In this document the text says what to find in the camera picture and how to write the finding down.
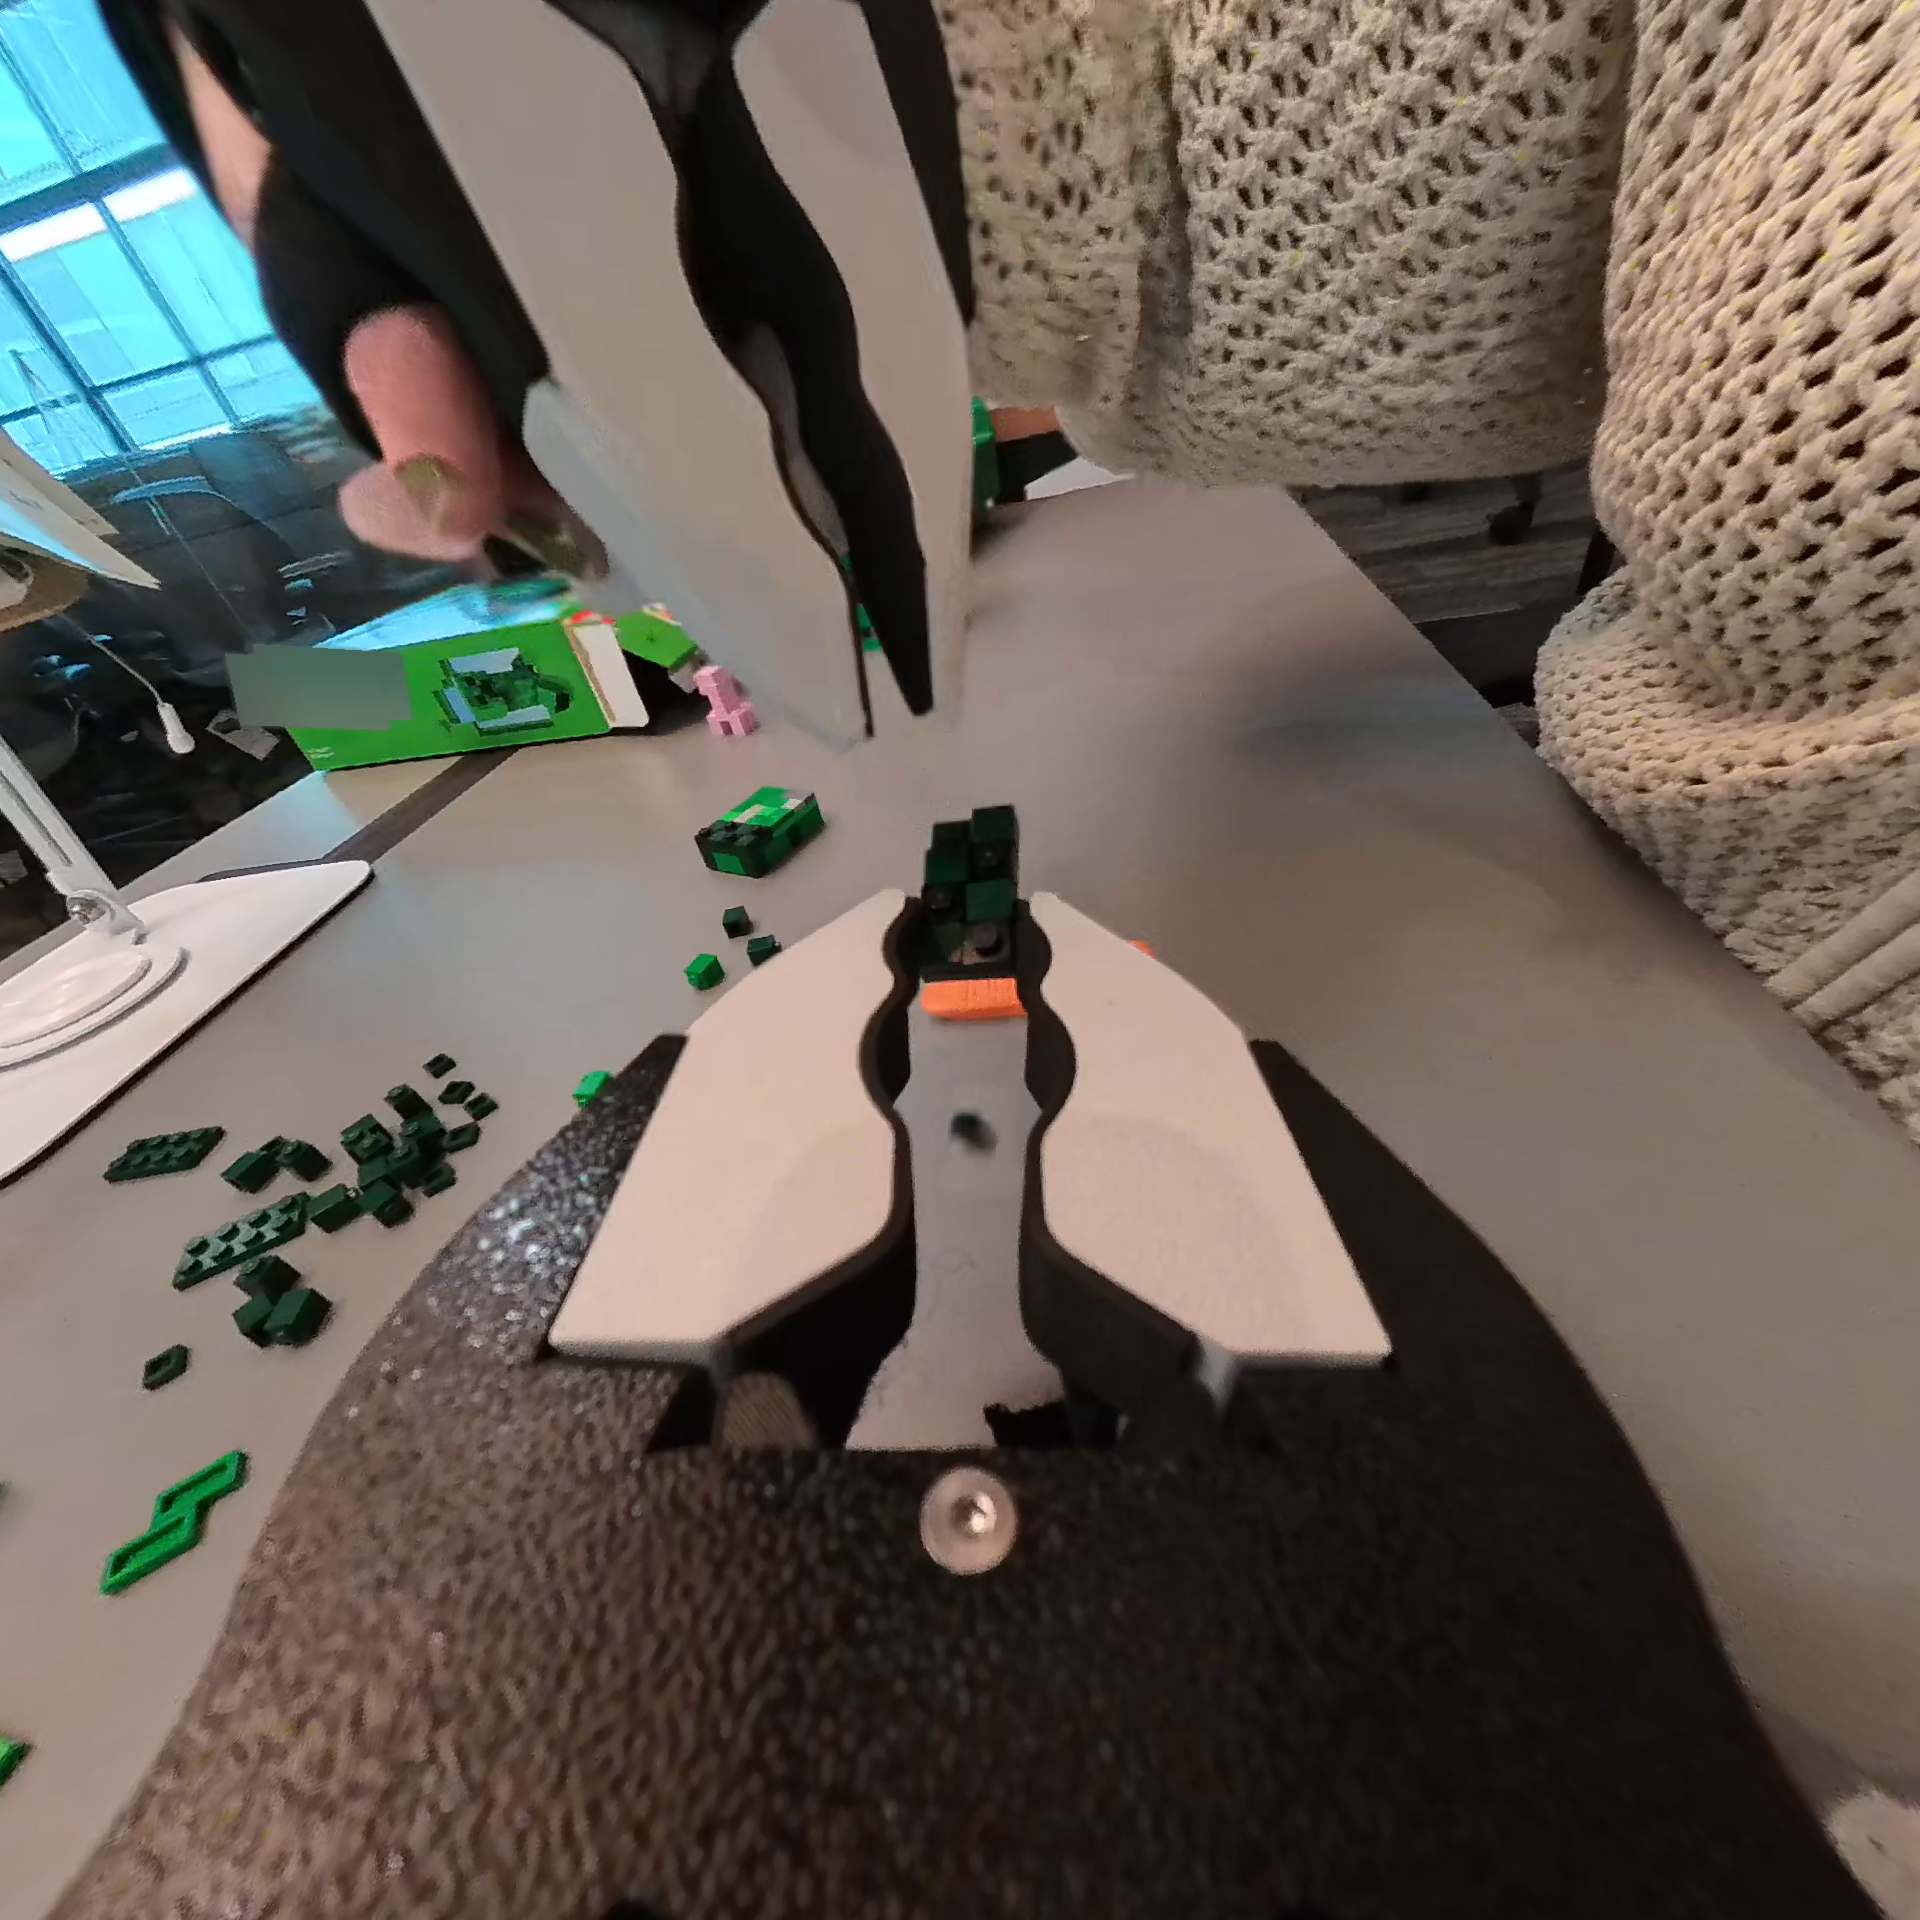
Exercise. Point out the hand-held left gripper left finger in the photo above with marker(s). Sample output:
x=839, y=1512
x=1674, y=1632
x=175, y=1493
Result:
x=753, y=1157

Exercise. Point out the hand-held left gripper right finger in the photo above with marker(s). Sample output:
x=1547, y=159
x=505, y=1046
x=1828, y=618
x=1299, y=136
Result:
x=1187, y=1172

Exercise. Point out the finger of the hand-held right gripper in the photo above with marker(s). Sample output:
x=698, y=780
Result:
x=871, y=272
x=616, y=330

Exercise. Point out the dark green lego brick stack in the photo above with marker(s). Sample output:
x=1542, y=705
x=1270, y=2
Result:
x=972, y=885

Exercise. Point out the small bright green lego cube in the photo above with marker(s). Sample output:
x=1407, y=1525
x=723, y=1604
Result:
x=703, y=971
x=592, y=1086

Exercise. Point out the green lego creeper figure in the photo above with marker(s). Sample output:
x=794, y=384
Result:
x=982, y=452

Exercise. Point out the green pixel lego cube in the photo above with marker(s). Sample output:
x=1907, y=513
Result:
x=760, y=831

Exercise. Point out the pink lego pig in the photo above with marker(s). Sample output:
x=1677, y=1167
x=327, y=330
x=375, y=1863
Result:
x=724, y=700

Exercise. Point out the green lego box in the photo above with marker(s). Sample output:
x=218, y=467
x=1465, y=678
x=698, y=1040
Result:
x=450, y=692

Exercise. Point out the scattered dark green lego pieces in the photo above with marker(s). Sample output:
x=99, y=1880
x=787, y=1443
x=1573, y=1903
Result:
x=300, y=1172

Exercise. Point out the pile of bright green lego pieces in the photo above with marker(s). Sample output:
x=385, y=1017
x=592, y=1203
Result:
x=168, y=1531

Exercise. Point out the orange brick separator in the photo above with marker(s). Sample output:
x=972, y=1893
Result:
x=976, y=996

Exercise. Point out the cream knit sweater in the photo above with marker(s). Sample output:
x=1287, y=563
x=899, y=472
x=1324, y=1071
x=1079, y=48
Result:
x=1756, y=511

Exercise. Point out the white round-cornered base plate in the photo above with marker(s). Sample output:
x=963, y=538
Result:
x=151, y=977

